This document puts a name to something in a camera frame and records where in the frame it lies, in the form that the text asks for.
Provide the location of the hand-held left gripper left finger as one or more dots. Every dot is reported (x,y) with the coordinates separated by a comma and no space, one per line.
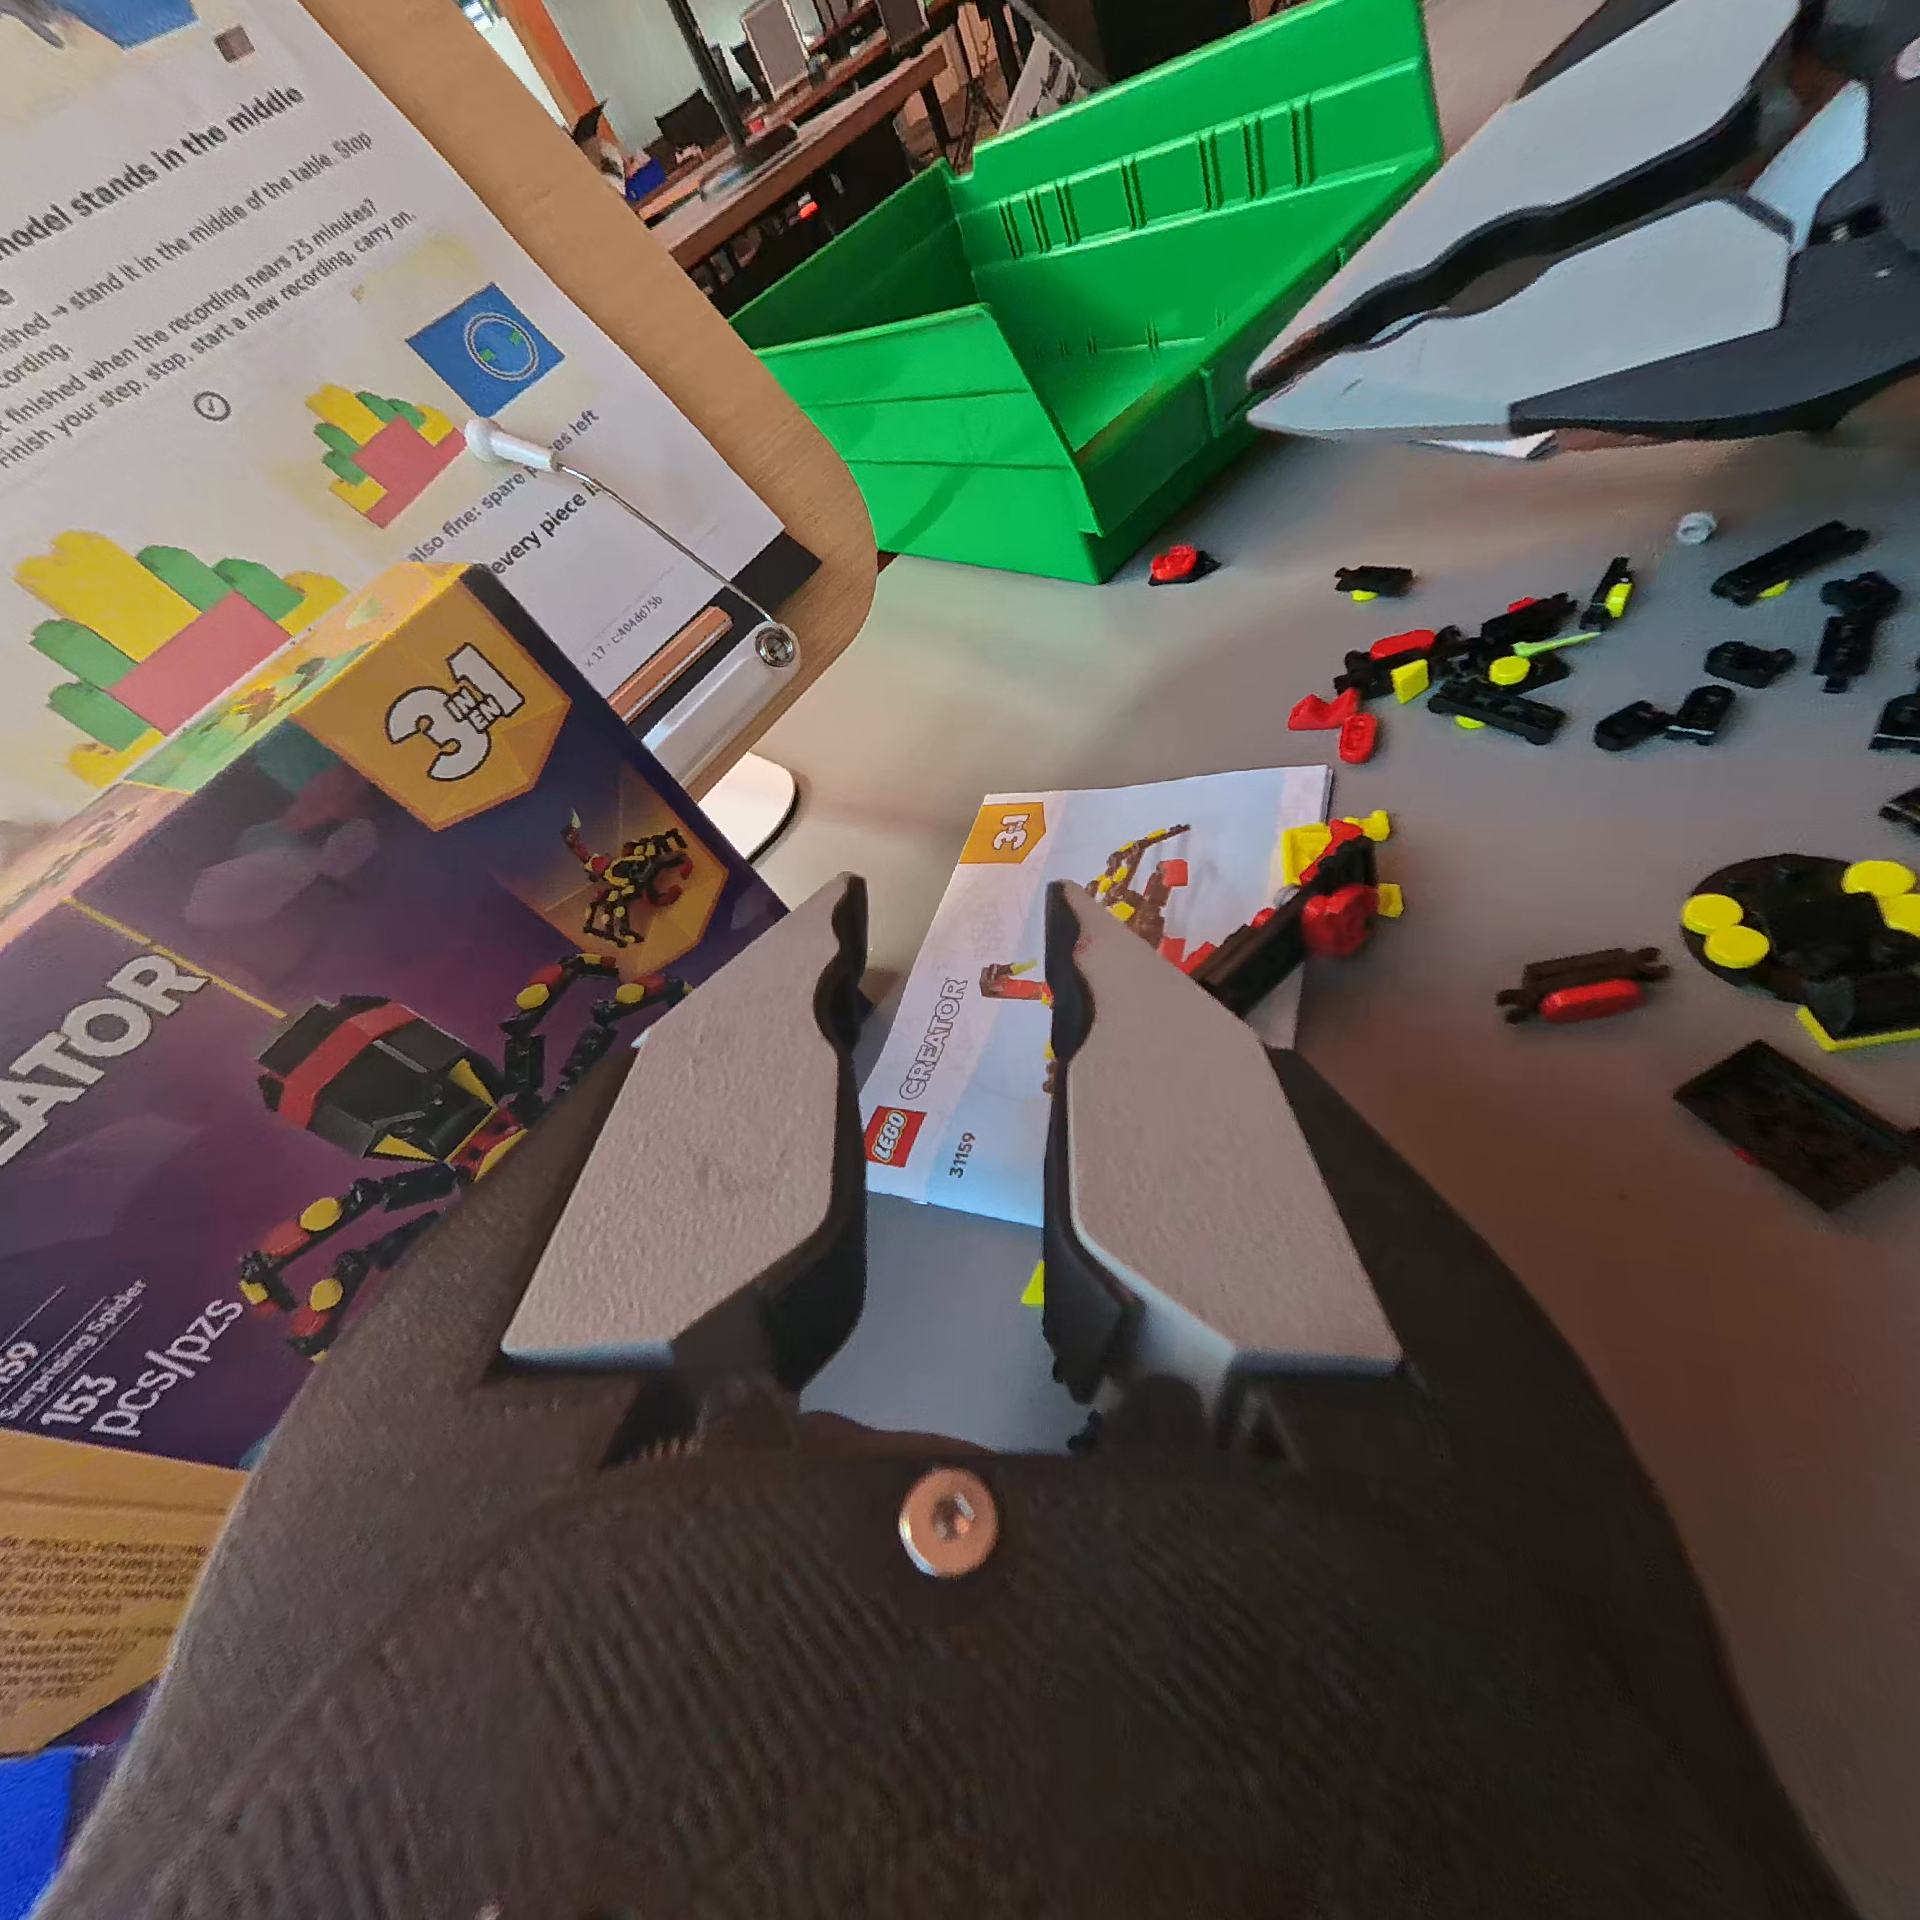
(691,1186)

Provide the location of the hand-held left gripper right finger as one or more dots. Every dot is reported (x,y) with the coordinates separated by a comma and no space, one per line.
(1216,1186)

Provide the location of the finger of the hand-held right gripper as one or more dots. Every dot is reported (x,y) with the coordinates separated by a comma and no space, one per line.
(1560,167)
(1590,317)

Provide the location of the red yellow black lego model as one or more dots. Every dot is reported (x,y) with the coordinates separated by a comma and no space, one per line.
(1336,894)

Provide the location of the pile of lego pieces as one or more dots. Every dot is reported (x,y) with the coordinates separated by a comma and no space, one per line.
(1792,1126)

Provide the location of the purple lego set box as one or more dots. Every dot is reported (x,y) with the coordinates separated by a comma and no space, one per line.
(241,1020)

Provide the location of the single red lego brick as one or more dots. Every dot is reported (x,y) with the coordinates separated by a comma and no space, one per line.
(1177,562)

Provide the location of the open spider instruction booklet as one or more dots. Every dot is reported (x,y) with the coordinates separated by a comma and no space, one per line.
(960,1080)

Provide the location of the green plastic bin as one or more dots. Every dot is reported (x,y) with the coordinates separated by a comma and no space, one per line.
(1021,421)

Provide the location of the blue plastic bin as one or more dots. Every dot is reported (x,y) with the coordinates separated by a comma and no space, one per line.
(25,1847)

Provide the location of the printed instruction sheet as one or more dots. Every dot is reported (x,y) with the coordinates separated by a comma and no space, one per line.
(241,360)

